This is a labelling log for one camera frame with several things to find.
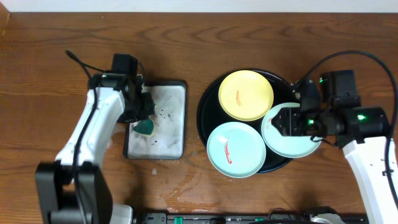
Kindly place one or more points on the green yellow sponge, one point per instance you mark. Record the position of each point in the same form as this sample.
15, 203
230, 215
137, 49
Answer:
144, 127

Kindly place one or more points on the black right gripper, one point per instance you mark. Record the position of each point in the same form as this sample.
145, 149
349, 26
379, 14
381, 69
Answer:
288, 117

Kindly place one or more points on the black rail at table edge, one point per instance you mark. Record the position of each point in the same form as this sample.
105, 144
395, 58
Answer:
163, 218

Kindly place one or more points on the black rectangular soapy tray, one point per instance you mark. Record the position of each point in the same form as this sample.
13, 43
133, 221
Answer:
166, 142

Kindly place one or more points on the light blue front plate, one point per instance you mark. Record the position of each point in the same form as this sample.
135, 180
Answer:
236, 150

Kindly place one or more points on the light blue plate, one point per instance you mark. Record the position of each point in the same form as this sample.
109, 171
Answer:
287, 146
236, 150

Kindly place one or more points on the yellow plate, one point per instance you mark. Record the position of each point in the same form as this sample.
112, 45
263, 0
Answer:
246, 95

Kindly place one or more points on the light blue right plate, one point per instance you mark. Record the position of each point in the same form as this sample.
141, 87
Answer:
287, 146

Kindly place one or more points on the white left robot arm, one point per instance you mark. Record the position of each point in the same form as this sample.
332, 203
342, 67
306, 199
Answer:
72, 189

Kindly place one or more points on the round black tray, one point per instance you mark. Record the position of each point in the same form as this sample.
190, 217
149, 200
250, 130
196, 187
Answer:
210, 114

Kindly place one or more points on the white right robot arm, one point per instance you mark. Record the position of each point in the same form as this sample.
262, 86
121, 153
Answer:
334, 109

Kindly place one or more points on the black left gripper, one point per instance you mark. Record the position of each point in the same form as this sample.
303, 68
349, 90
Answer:
146, 106

